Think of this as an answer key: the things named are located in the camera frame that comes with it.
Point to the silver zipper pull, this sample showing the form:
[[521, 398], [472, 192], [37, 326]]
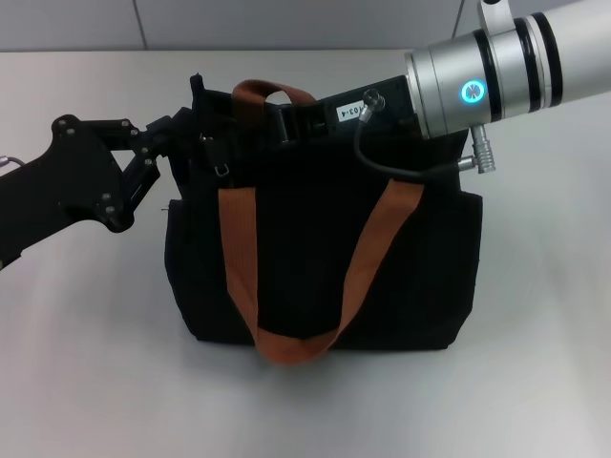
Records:
[[215, 152]]

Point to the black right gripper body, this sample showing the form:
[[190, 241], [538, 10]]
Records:
[[396, 110]]

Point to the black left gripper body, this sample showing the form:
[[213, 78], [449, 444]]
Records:
[[57, 186]]

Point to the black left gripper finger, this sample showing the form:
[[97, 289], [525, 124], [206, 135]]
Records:
[[162, 136], [138, 186]]

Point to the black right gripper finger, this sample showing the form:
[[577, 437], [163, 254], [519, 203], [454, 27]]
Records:
[[258, 133]]

